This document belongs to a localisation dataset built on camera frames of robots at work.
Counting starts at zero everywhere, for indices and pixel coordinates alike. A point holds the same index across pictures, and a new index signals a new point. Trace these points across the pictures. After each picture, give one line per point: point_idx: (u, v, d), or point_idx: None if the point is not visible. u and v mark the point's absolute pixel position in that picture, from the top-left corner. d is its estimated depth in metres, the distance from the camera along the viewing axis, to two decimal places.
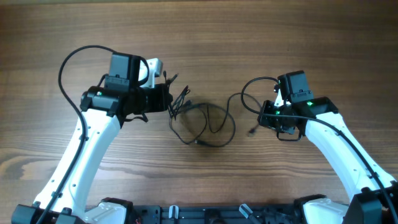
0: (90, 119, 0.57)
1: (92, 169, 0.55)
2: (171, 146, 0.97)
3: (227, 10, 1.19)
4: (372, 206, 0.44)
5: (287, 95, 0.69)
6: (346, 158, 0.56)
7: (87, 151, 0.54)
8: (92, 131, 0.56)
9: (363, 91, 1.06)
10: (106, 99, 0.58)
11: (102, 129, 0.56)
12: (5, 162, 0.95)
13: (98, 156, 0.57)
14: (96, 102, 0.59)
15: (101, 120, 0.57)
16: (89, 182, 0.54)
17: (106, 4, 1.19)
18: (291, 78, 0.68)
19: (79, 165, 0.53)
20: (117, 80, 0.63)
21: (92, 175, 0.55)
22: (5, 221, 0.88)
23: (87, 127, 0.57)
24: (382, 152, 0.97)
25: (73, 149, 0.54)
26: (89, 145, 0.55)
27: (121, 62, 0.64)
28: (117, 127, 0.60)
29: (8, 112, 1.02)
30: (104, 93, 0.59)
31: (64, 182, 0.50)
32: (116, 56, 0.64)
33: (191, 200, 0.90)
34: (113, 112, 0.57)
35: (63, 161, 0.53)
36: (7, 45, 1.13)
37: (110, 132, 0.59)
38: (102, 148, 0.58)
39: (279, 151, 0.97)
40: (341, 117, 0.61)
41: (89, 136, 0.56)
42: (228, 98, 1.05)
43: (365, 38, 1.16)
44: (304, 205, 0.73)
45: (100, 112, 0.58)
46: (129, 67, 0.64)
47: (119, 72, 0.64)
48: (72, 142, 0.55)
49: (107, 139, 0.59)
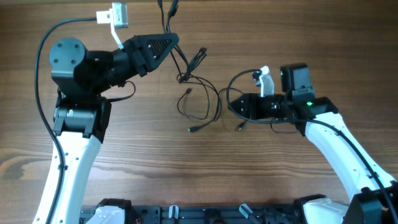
0: (66, 145, 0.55)
1: (78, 198, 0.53)
2: (171, 146, 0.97)
3: (227, 10, 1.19)
4: (372, 206, 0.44)
5: (288, 91, 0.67)
6: (344, 162, 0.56)
7: (68, 181, 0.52)
8: (71, 158, 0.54)
9: (364, 91, 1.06)
10: (79, 116, 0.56)
11: (81, 155, 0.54)
12: (5, 162, 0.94)
13: (82, 184, 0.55)
14: (69, 121, 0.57)
15: (78, 145, 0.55)
16: (77, 213, 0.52)
17: (106, 4, 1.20)
18: (294, 73, 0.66)
19: (63, 198, 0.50)
20: (75, 93, 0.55)
21: (79, 205, 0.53)
22: (5, 221, 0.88)
23: (64, 155, 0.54)
24: (382, 152, 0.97)
25: (53, 180, 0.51)
26: (69, 175, 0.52)
27: (66, 81, 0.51)
28: (96, 146, 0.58)
29: (8, 111, 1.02)
30: (76, 110, 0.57)
31: (50, 220, 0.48)
32: (56, 74, 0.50)
33: (191, 200, 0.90)
34: (89, 133, 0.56)
35: (45, 197, 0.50)
36: (7, 45, 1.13)
37: (89, 154, 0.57)
38: (84, 174, 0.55)
39: (280, 151, 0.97)
40: (340, 117, 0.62)
41: (68, 165, 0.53)
42: (220, 90, 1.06)
43: (365, 38, 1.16)
44: (304, 205, 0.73)
45: (76, 134, 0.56)
46: (78, 84, 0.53)
47: (70, 87, 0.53)
48: (51, 175, 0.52)
49: (87, 163, 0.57)
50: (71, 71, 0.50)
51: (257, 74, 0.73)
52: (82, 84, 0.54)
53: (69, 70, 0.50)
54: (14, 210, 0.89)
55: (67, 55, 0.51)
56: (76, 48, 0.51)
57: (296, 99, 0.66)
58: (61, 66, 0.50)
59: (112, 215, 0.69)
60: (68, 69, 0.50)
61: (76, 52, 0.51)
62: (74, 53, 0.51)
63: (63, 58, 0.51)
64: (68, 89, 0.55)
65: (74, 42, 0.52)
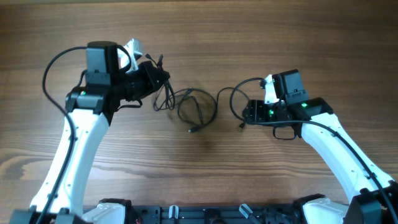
0: (78, 119, 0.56)
1: (85, 168, 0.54)
2: (171, 145, 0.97)
3: (227, 10, 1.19)
4: (372, 207, 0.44)
5: (281, 95, 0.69)
6: (342, 162, 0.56)
7: (78, 150, 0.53)
8: (81, 130, 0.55)
9: (364, 91, 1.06)
10: (90, 98, 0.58)
11: (91, 129, 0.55)
12: (5, 162, 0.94)
13: (91, 155, 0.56)
14: (81, 102, 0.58)
15: (89, 119, 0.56)
16: (84, 183, 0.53)
17: (106, 4, 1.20)
18: (285, 78, 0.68)
19: (73, 164, 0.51)
20: (97, 73, 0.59)
21: (86, 174, 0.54)
22: (5, 221, 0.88)
23: (76, 127, 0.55)
24: (382, 152, 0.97)
25: (63, 150, 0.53)
26: (79, 144, 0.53)
27: (96, 55, 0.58)
28: (105, 126, 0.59)
29: (9, 111, 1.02)
30: (87, 92, 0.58)
31: (58, 183, 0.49)
32: (90, 49, 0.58)
33: (190, 200, 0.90)
34: (99, 110, 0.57)
35: (55, 164, 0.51)
36: (7, 45, 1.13)
37: (99, 130, 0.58)
38: (92, 147, 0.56)
39: (280, 151, 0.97)
40: (336, 117, 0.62)
41: (78, 136, 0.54)
42: (217, 93, 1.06)
43: (365, 38, 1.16)
44: (304, 205, 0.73)
45: (86, 112, 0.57)
46: (104, 60, 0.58)
47: (97, 67, 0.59)
48: (61, 144, 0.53)
49: (97, 139, 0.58)
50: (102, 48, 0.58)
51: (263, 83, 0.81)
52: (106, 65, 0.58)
53: (101, 46, 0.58)
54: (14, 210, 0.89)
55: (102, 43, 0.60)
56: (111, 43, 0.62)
57: (291, 103, 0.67)
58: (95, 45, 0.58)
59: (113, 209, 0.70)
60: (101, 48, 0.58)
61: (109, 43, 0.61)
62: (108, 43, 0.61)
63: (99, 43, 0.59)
64: (92, 68, 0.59)
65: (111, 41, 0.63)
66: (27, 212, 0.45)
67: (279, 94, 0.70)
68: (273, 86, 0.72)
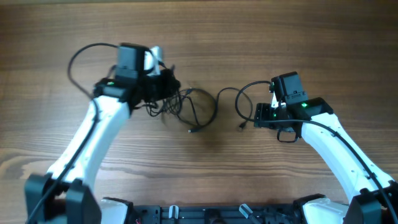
0: (103, 104, 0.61)
1: (102, 149, 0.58)
2: (171, 145, 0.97)
3: (227, 10, 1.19)
4: (372, 208, 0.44)
5: (281, 97, 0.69)
6: (341, 162, 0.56)
7: (99, 131, 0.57)
8: (105, 114, 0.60)
9: (364, 91, 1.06)
10: (115, 88, 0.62)
11: (114, 114, 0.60)
12: (5, 162, 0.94)
13: (108, 139, 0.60)
14: (107, 91, 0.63)
15: (112, 104, 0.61)
16: (99, 161, 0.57)
17: (105, 4, 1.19)
18: (285, 79, 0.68)
19: (92, 142, 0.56)
20: (125, 70, 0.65)
21: (101, 155, 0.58)
22: (5, 221, 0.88)
23: (100, 109, 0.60)
24: (382, 152, 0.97)
25: (86, 127, 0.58)
26: (101, 126, 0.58)
27: (129, 53, 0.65)
28: (125, 116, 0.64)
29: (9, 112, 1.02)
30: (114, 83, 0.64)
31: (77, 156, 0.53)
32: (124, 47, 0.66)
33: (191, 200, 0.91)
34: (124, 99, 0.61)
35: (75, 140, 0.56)
36: (7, 45, 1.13)
37: (119, 119, 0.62)
38: (111, 132, 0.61)
39: (280, 151, 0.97)
40: (336, 117, 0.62)
41: (101, 119, 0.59)
42: (217, 93, 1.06)
43: (365, 38, 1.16)
44: (304, 205, 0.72)
45: (111, 100, 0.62)
46: (135, 58, 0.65)
47: (127, 63, 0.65)
48: (85, 123, 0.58)
49: (115, 126, 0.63)
50: (136, 49, 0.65)
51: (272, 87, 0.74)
52: (136, 63, 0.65)
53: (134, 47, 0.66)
54: (14, 210, 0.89)
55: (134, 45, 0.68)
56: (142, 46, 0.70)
57: (291, 104, 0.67)
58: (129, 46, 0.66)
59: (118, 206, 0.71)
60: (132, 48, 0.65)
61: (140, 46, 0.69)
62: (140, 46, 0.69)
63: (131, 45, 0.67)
64: (122, 65, 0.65)
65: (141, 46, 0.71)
66: (44, 177, 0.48)
67: (278, 96, 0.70)
68: (273, 88, 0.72)
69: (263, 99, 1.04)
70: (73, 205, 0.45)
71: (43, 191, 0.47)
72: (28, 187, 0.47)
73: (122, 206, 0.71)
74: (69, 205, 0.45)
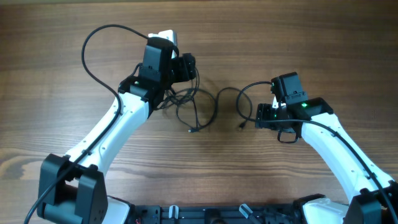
0: (127, 100, 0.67)
1: (118, 142, 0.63)
2: (171, 146, 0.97)
3: (227, 10, 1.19)
4: (373, 208, 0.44)
5: (281, 97, 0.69)
6: (341, 162, 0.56)
7: (119, 124, 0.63)
8: (127, 110, 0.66)
9: (364, 91, 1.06)
10: (140, 88, 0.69)
11: (135, 111, 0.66)
12: (5, 162, 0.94)
13: (125, 134, 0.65)
14: (132, 89, 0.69)
15: (135, 102, 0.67)
16: (113, 152, 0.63)
17: (106, 4, 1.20)
18: (284, 80, 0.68)
19: (111, 133, 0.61)
20: (150, 70, 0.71)
21: (117, 147, 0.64)
22: (5, 221, 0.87)
23: (122, 105, 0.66)
24: (382, 152, 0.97)
25: (107, 119, 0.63)
26: (121, 120, 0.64)
27: (154, 55, 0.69)
28: (143, 116, 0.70)
29: (8, 112, 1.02)
30: (140, 83, 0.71)
31: (95, 144, 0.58)
32: (150, 48, 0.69)
33: (191, 200, 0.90)
34: (146, 99, 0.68)
35: (96, 129, 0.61)
36: (7, 45, 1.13)
37: (138, 116, 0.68)
38: (129, 127, 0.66)
39: (280, 151, 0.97)
40: (336, 117, 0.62)
41: (123, 113, 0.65)
42: (217, 93, 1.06)
43: (366, 38, 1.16)
44: (304, 205, 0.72)
45: (135, 98, 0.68)
46: (160, 60, 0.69)
47: (152, 64, 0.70)
48: (107, 115, 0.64)
49: (134, 122, 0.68)
50: (160, 50, 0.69)
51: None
52: (161, 65, 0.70)
53: (159, 47, 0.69)
54: (13, 209, 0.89)
55: (161, 41, 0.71)
56: (168, 41, 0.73)
57: (291, 104, 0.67)
58: (154, 48, 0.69)
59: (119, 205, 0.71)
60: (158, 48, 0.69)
61: (166, 42, 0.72)
62: (166, 42, 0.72)
63: (157, 42, 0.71)
64: (148, 65, 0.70)
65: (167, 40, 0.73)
66: (61, 159, 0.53)
67: (278, 96, 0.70)
68: (273, 89, 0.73)
69: (263, 99, 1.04)
70: (84, 188, 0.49)
71: (58, 173, 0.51)
72: (46, 167, 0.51)
73: (124, 205, 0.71)
74: (82, 190, 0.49)
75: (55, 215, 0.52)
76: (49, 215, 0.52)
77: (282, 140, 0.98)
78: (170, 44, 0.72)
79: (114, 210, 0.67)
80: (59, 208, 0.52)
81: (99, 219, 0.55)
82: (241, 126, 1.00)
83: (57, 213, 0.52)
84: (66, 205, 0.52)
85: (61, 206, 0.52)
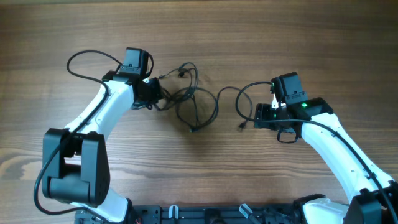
0: (111, 84, 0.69)
1: (111, 120, 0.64)
2: (171, 145, 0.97)
3: (227, 10, 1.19)
4: (372, 207, 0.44)
5: (281, 97, 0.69)
6: (341, 161, 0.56)
7: (110, 101, 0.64)
8: (114, 91, 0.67)
9: (364, 91, 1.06)
10: (122, 78, 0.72)
11: (122, 91, 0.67)
12: (5, 162, 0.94)
13: (116, 112, 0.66)
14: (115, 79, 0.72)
15: (120, 86, 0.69)
16: (107, 128, 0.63)
17: (105, 4, 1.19)
18: (285, 80, 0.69)
19: (104, 109, 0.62)
20: (129, 70, 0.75)
21: (111, 125, 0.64)
22: (5, 221, 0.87)
23: (109, 88, 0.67)
24: (382, 152, 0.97)
25: (97, 99, 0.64)
26: (111, 98, 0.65)
27: (134, 54, 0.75)
28: (130, 99, 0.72)
29: (9, 111, 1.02)
30: (120, 74, 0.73)
31: (91, 116, 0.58)
32: (129, 49, 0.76)
33: (191, 200, 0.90)
34: (130, 83, 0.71)
35: (88, 107, 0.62)
36: (7, 45, 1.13)
37: (125, 98, 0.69)
38: (119, 106, 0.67)
39: (280, 151, 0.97)
40: (336, 117, 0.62)
41: (111, 93, 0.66)
42: (217, 93, 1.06)
43: (365, 38, 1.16)
44: (304, 205, 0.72)
45: (119, 83, 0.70)
46: (138, 60, 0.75)
47: (132, 61, 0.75)
48: (96, 97, 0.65)
49: (124, 102, 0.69)
50: (142, 51, 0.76)
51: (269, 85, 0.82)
52: (140, 65, 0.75)
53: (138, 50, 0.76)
54: (14, 209, 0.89)
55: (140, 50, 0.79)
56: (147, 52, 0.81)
57: (291, 104, 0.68)
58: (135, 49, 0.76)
59: (120, 199, 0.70)
60: (137, 51, 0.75)
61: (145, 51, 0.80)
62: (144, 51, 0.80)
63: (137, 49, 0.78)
64: (128, 65, 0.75)
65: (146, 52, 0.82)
66: (61, 130, 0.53)
67: (278, 96, 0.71)
68: (273, 88, 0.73)
69: (263, 99, 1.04)
70: (89, 152, 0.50)
71: (61, 141, 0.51)
72: (48, 138, 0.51)
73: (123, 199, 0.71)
74: (85, 154, 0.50)
75: (61, 188, 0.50)
76: (55, 190, 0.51)
77: (282, 139, 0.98)
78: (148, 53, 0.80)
79: (117, 201, 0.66)
80: (65, 180, 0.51)
81: (105, 191, 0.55)
82: (241, 126, 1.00)
83: (64, 186, 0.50)
84: (72, 175, 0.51)
85: (67, 177, 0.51)
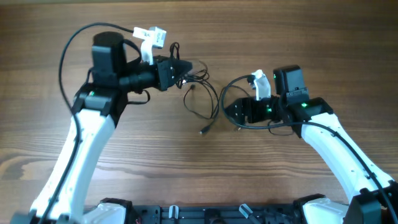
0: (83, 121, 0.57)
1: (88, 172, 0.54)
2: (171, 145, 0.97)
3: (227, 10, 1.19)
4: (373, 207, 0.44)
5: (282, 93, 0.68)
6: (341, 162, 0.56)
7: (82, 153, 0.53)
8: (86, 133, 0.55)
9: (364, 91, 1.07)
10: (99, 99, 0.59)
11: (96, 131, 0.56)
12: (5, 162, 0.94)
13: (93, 159, 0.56)
14: (88, 102, 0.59)
15: (94, 122, 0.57)
16: (85, 185, 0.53)
17: (105, 4, 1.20)
18: (287, 75, 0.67)
19: (75, 168, 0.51)
20: (104, 74, 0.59)
21: (88, 178, 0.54)
22: (5, 221, 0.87)
23: (80, 130, 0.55)
24: (382, 152, 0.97)
25: (68, 152, 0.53)
26: (83, 147, 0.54)
27: (102, 56, 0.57)
28: (111, 128, 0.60)
29: (8, 112, 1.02)
30: (95, 93, 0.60)
31: (61, 185, 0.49)
32: (96, 49, 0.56)
33: (191, 200, 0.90)
34: (107, 112, 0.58)
35: (58, 166, 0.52)
36: (7, 45, 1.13)
37: (104, 134, 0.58)
38: (96, 148, 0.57)
39: (279, 151, 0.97)
40: (336, 117, 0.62)
41: (83, 139, 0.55)
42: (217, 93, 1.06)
43: (365, 38, 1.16)
44: (304, 205, 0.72)
45: (94, 113, 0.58)
46: (112, 61, 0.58)
47: (104, 66, 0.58)
48: (66, 146, 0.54)
49: (101, 140, 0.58)
50: (111, 46, 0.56)
51: (251, 78, 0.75)
52: (113, 65, 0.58)
53: (107, 47, 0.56)
54: (14, 210, 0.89)
55: (109, 38, 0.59)
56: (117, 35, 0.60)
57: (292, 102, 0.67)
58: (101, 43, 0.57)
59: (113, 211, 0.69)
60: (105, 47, 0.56)
61: (116, 37, 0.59)
62: (114, 37, 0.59)
63: (104, 39, 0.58)
64: (99, 69, 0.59)
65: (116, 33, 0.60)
66: (28, 216, 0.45)
67: (280, 91, 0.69)
68: (275, 82, 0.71)
69: None
70: None
71: None
72: None
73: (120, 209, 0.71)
74: None
75: None
76: None
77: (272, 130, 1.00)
78: (120, 39, 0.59)
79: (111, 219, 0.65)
80: None
81: None
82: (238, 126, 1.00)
83: None
84: None
85: None
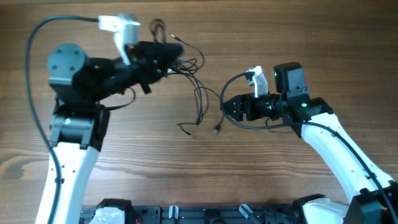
0: (62, 157, 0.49)
1: (75, 213, 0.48)
2: (171, 146, 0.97)
3: (227, 10, 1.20)
4: (372, 207, 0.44)
5: (282, 91, 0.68)
6: (341, 162, 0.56)
7: (65, 196, 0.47)
8: (68, 171, 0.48)
9: (364, 91, 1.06)
10: (76, 126, 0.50)
11: (79, 167, 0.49)
12: (5, 162, 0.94)
13: (79, 198, 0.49)
14: (64, 130, 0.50)
15: (74, 156, 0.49)
16: None
17: (106, 4, 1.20)
18: (288, 73, 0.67)
19: (59, 215, 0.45)
20: (73, 100, 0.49)
21: (76, 221, 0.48)
22: (5, 221, 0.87)
23: (60, 168, 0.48)
24: (382, 152, 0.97)
25: (48, 195, 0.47)
26: (65, 188, 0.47)
27: (62, 89, 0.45)
28: (95, 156, 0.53)
29: (8, 111, 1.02)
30: (73, 119, 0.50)
31: None
32: (52, 82, 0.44)
33: (191, 200, 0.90)
34: (87, 144, 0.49)
35: (38, 216, 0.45)
36: (7, 45, 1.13)
37: (87, 166, 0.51)
38: (81, 183, 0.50)
39: (279, 151, 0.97)
40: (336, 117, 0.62)
41: (64, 178, 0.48)
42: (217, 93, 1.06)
43: (365, 38, 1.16)
44: (304, 205, 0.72)
45: (73, 145, 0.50)
46: (76, 93, 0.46)
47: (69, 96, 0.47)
48: (46, 188, 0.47)
49: (86, 174, 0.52)
50: (70, 78, 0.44)
51: (249, 74, 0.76)
52: (79, 93, 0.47)
53: (64, 79, 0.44)
54: (14, 210, 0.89)
55: (66, 61, 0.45)
56: (76, 54, 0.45)
57: (293, 101, 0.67)
58: (58, 71, 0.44)
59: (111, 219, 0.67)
60: (64, 77, 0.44)
61: (75, 58, 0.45)
62: (73, 59, 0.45)
63: (60, 65, 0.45)
64: (66, 97, 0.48)
65: (74, 48, 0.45)
66: None
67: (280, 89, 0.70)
68: (275, 79, 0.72)
69: None
70: None
71: None
72: None
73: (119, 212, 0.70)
74: None
75: None
76: None
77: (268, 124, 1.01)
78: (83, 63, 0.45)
79: None
80: None
81: None
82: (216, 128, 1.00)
83: None
84: None
85: None
